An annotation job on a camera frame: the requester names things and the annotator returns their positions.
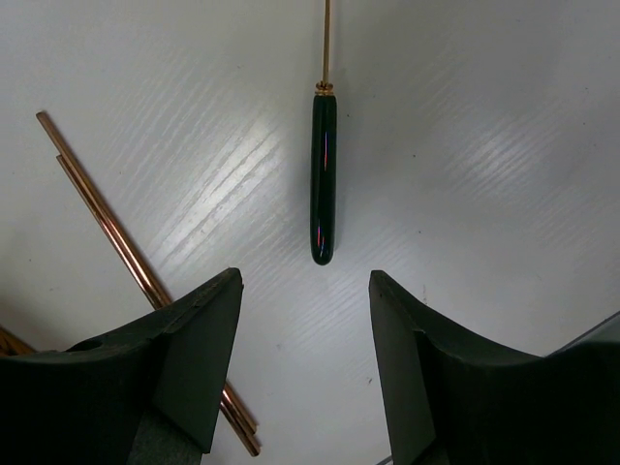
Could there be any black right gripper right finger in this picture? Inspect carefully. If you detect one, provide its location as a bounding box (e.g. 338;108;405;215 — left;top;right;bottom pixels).
369;270;619;464

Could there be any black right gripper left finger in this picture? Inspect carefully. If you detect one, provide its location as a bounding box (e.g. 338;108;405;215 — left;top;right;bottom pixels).
1;267;243;464

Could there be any small spoon green handle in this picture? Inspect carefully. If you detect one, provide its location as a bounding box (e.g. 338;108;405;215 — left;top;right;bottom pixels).
308;0;338;267

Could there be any brown wicker cutlery tray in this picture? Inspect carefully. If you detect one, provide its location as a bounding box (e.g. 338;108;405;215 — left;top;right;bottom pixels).
0;327;35;357

